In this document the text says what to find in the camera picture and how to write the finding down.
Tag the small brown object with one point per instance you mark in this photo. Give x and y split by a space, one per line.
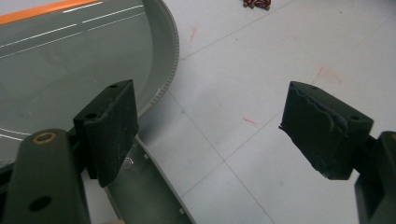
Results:
257 3

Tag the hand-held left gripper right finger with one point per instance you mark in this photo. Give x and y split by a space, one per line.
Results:
323 133

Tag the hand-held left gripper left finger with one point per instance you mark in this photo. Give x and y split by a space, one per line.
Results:
109 133

